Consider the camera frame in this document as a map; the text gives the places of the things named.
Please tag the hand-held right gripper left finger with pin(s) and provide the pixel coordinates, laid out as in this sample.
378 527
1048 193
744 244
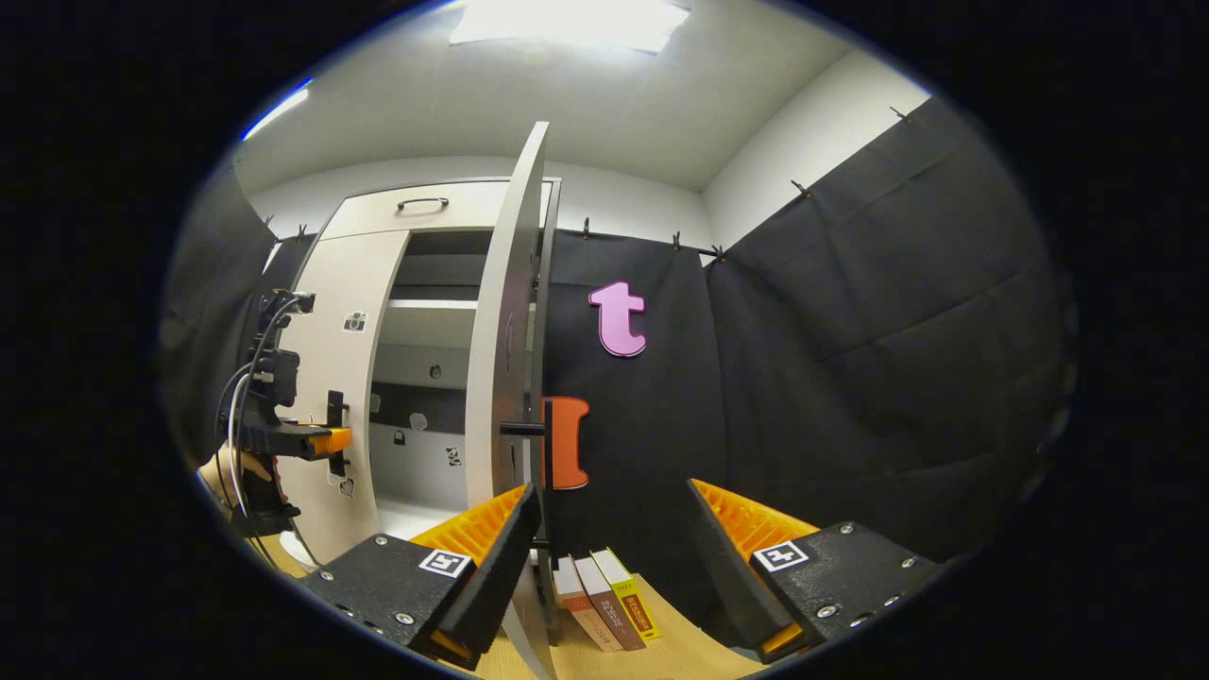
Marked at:
501 576

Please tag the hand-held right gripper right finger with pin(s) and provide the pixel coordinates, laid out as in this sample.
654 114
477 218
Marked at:
723 567

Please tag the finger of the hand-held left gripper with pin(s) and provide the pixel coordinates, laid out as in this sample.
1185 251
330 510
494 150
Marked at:
316 442

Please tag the white shoe cabinet door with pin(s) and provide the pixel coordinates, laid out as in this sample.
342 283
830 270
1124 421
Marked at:
501 331
349 274

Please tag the white double-door shoe cabinet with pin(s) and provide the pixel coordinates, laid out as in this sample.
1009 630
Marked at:
425 326

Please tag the white cabinet drawer front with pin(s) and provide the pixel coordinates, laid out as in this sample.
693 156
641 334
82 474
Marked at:
378 212

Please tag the yellow book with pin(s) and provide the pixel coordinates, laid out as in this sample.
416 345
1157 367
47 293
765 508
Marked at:
631 600

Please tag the white round disc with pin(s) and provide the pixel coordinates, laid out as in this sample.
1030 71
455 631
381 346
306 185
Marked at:
300 551

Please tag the brown book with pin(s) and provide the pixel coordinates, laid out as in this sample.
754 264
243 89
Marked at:
609 604

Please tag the ceiling light panel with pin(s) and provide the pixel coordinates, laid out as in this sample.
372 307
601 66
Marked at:
567 24
274 111

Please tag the black backdrop cloth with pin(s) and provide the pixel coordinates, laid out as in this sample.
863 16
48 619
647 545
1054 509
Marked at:
850 331

